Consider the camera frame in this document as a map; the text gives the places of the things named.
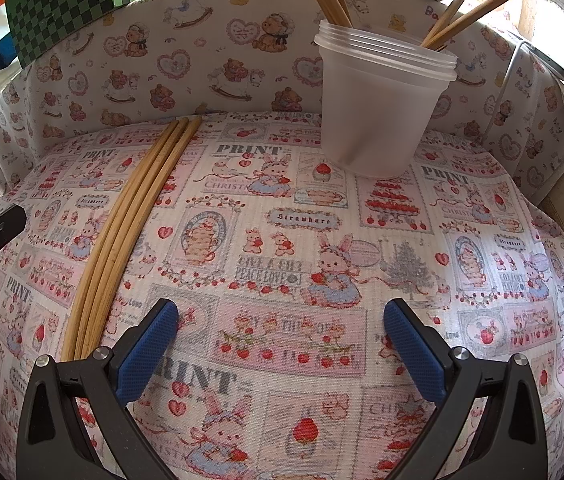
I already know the strawberry rabbit print tablecloth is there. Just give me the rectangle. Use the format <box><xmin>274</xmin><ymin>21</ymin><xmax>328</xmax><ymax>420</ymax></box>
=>
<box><xmin>0</xmin><ymin>110</ymin><xmax>564</xmax><ymax>480</ymax></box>

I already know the white cable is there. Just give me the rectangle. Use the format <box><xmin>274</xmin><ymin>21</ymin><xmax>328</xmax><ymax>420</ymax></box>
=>
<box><xmin>482</xmin><ymin>40</ymin><xmax>530</xmax><ymax>143</ymax></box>

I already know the bear print cloth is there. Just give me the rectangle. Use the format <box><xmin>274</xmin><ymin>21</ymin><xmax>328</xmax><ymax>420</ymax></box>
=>
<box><xmin>0</xmin><ymin>0</ymin><xmax>564</xmax><ymax>211</ymax></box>

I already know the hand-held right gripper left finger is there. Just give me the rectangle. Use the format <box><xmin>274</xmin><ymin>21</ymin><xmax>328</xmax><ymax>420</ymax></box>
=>
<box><xmin>16</xmin><ymin>298</ymin><xmax>181</xmax><ymax>480</ymax></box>

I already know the translucent plastic cup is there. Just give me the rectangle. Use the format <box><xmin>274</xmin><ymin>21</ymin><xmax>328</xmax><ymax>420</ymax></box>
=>
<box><xmin>313</xmin><ymin>19</ymin><xmax>459</xmax><ymax>179</ymax></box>

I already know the green checkerboard card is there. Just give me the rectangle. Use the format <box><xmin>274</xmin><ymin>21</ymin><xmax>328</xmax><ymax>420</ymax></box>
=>
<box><xmin>4</xmin><ymin>0</ymin><xmax>174</xmax><ymax>68</ymax></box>

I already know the dark flat device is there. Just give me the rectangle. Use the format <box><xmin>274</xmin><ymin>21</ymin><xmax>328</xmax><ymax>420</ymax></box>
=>
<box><xmin>507</xmin><ymin>30</ymin><xmax>564</xmax><ymax>81</ymax></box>

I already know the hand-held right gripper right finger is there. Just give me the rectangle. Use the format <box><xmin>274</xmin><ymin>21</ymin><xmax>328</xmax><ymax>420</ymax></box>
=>
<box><xmin>383</xmin><ymin>298</ymin><xmax>548</xmax><ymax>480</ymax></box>

